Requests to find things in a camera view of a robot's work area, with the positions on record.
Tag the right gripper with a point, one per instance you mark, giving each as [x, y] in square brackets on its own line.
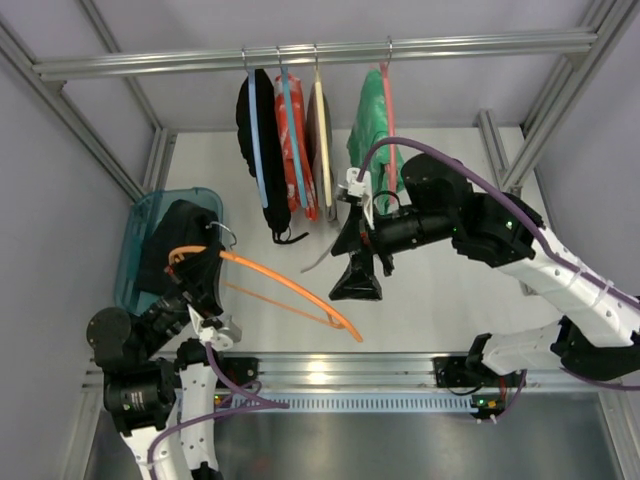
[366, 239]

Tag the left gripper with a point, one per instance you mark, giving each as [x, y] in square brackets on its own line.
[189, 288]

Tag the black trousers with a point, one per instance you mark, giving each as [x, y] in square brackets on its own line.
[184, 223]

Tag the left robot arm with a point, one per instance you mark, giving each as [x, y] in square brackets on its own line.
[159, 380]

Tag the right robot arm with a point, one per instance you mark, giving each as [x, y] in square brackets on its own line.
[597, 335]

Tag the black garment on blue hanger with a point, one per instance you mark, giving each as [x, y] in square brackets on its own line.
[277, 215]

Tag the pink clothes hanger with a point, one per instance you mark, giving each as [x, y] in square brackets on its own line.
[388, 179]

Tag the light blue clothes hanger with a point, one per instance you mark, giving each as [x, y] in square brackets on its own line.
[255, 133]

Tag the teal plastic bin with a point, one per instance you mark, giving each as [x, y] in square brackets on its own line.
[144, 217]

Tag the green garment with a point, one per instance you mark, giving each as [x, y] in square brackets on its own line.
[369, 127]

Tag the red patterned garment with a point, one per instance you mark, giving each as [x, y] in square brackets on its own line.
[292, 194]

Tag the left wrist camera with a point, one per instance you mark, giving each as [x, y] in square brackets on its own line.
[220, 331]

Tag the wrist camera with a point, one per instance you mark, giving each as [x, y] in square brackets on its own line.
[220, 331]
[357, 189]

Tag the grey brown garment with drawstring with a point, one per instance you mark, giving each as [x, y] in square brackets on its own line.
[329, 212]

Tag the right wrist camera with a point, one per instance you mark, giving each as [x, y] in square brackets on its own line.
[357, 189]

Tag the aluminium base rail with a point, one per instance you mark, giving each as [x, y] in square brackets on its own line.
[360, 372]

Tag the slotted cable duct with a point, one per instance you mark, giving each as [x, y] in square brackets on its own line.
[383, 402]

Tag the left aluminium frame post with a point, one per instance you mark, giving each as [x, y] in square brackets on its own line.
[113, 120]

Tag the aluminium hanging rail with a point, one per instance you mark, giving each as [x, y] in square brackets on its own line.
[131, 65]

